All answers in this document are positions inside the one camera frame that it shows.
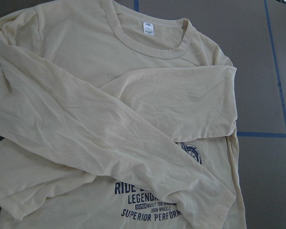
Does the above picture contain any cream long-sleeve printed shirt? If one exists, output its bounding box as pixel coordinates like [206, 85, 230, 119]
[0, 0, 246, 229]

